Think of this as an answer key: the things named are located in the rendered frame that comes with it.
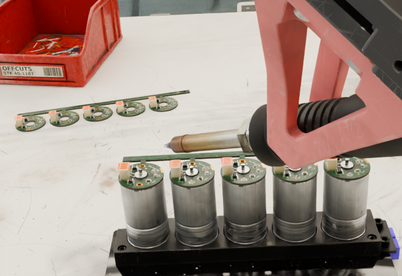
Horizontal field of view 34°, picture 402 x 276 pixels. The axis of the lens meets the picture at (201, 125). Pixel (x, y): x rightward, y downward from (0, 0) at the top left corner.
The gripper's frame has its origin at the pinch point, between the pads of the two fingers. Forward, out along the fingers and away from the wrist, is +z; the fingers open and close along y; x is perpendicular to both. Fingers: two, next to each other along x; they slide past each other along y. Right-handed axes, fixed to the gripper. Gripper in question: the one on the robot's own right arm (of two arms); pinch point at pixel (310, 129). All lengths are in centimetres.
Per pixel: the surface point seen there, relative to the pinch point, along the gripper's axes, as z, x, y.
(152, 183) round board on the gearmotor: 12.2, -5.7, -0.9
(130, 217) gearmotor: 14.5, -5.5, 0.1
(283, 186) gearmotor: 10.1, -1.1, -5.8
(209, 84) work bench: 25.0, -15.8, -20.1
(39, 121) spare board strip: 28.1, -21.3, -6.1
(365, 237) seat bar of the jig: 11.6, 3.6, -8.9
